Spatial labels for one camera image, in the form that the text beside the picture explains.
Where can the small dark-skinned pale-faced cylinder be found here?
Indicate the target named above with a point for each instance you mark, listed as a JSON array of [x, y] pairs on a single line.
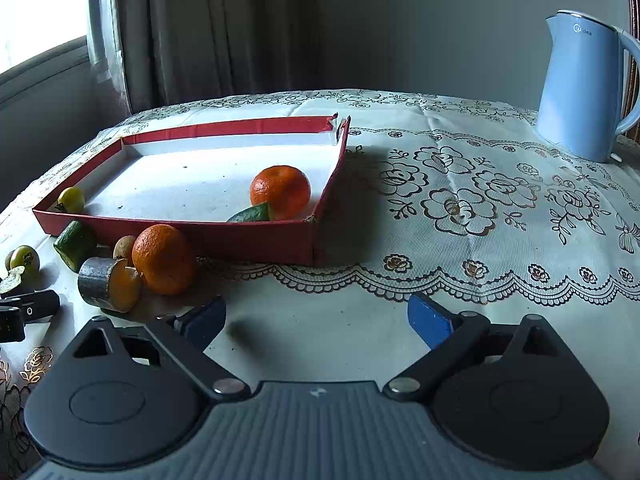
[[11, 281]]

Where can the window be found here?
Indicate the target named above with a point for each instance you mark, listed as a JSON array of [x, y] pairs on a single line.
[[35, 5]]

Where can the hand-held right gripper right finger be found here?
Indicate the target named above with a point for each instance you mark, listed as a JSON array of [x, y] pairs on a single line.
[[427, 320]]

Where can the green cucumber piece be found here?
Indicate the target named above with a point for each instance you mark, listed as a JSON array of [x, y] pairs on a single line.
[[249, 213], [75, 245]]

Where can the red shallow cardboard box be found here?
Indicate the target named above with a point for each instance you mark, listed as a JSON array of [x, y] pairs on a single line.
[[175, 185]]

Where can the green round fruit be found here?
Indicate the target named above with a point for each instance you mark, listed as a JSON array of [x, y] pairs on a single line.
[[22, 260]]

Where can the light blue electric kettle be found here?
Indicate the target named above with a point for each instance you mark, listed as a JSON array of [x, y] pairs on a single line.
[[580, 85]]

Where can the orange mandarin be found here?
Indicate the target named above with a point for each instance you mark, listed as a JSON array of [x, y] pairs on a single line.
[[280, 192], [164, 259]]

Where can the yellow-green round fruit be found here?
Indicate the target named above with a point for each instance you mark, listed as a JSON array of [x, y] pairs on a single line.
[[71, 199]]

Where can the small brown round fruit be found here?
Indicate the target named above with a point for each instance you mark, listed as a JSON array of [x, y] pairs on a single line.
[[123, 247]]

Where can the large dark-skinned orange-faced cylinder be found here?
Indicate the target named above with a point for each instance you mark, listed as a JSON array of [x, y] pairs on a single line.
[[107, 282]]

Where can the grey curtain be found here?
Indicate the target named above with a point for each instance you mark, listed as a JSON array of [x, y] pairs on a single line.
[[210, 30]]

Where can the white floral lace tablecloth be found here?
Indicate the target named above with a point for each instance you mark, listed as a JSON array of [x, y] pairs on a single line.
[[350, 310]]

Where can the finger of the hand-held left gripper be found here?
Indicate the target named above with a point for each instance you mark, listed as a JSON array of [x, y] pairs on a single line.
[[10, 329], [42, 305]]

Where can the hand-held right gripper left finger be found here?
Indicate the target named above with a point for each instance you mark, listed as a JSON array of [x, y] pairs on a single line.
[[205, 319]]

